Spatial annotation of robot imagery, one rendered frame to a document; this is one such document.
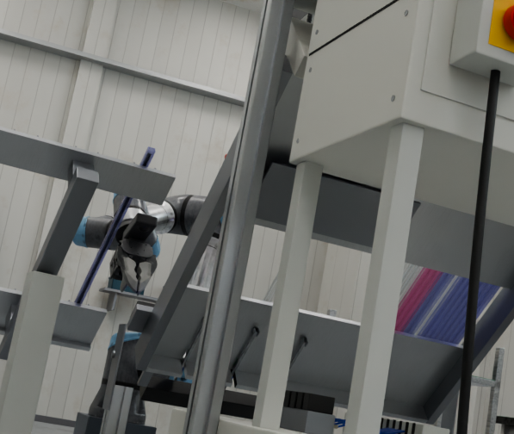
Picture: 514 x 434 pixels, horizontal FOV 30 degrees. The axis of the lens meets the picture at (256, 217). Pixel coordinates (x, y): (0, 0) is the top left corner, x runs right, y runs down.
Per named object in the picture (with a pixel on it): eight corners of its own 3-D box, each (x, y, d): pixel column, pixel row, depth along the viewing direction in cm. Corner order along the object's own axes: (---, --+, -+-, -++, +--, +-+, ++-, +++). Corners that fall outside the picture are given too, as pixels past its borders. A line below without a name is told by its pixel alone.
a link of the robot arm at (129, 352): (115, 381, 261) (125, 331, 263) (158, 388, 256) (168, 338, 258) (93, 376, 250) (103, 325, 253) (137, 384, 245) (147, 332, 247)
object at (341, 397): (145, 371, 190) (143, 345, 196) (425, 424, 213) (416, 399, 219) (147, 367, 189) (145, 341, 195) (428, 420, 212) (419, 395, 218)
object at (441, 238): (216, 226, 170) (213, 209, 174) (517, 301, 193) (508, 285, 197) (293, 72, 153) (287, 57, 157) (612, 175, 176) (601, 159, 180)
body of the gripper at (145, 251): (142, 288, 209) (139, 252, 218) (155, 259, 204) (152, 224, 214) (108, 281, 206) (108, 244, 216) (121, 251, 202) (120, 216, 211)
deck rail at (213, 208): (135, 369, 189) (134, 347, 194) (145, 371, 190) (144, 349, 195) (281, 70, 152) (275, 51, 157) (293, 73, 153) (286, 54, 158)
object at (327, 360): (146, 357, 191) (145, 346, 194) (424, 411, 214) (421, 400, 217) (179, 290, 181) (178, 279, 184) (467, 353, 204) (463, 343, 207)
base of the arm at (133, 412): (83, 412, 256) (91, 375, 258) (138, 422, 260) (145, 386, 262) (93, 417, 242) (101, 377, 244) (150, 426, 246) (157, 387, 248)
